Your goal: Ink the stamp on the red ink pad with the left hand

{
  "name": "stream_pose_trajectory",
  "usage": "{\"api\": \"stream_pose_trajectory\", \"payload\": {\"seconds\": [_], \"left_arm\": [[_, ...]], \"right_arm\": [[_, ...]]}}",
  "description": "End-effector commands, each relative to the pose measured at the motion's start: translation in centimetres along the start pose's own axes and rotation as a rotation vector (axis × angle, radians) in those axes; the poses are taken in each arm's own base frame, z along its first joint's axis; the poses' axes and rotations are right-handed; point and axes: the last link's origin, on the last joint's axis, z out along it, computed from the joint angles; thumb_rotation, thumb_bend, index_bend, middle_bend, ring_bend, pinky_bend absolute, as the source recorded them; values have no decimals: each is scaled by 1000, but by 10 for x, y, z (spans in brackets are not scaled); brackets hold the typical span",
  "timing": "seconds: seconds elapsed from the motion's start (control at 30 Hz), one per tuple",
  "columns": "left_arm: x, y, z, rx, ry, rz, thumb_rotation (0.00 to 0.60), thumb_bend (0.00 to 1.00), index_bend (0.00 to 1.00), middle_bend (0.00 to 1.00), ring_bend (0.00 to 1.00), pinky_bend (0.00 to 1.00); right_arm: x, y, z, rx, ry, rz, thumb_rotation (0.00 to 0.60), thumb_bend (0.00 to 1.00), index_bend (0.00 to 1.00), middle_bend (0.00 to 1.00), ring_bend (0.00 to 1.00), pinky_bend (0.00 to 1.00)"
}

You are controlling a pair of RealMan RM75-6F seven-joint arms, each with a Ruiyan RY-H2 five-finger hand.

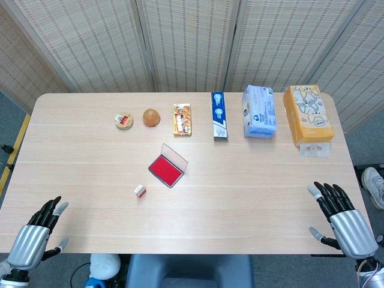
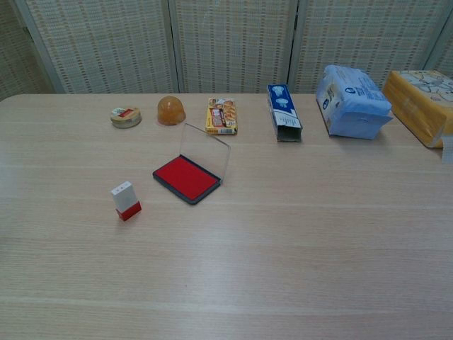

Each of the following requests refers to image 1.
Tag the small white red stamp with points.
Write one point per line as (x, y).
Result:
(140, 191)

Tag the yellow snack box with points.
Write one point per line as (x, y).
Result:
(182, 120)

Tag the blue grey robot torso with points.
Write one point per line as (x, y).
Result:
(189, 271)

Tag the light blue tissue pack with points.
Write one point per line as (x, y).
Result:
(259, 114)

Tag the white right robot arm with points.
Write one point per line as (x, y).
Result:
(372, 273)

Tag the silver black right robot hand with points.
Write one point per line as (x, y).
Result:
(354, 231)

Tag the woven folding screen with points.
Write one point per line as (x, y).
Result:
(192, 45)

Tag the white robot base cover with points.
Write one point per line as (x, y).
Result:
(103, 265)

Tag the brown bun in wrapper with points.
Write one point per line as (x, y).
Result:
(151, 117)

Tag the yellow cartoon tissue pack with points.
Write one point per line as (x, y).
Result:
(309, 114)

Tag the grey sneaker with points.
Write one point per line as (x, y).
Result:
(373, 186)

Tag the blue white toothpaste box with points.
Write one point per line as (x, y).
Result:
(219, 117)

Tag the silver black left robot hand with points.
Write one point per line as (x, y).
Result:
(28, 240)

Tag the red ink pad clear lid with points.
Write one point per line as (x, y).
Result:
(165, 170)

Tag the yellow floor tape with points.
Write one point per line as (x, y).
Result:
(16, 144)

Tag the black stand foot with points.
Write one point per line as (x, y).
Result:
(7, 166)
(6, 148)

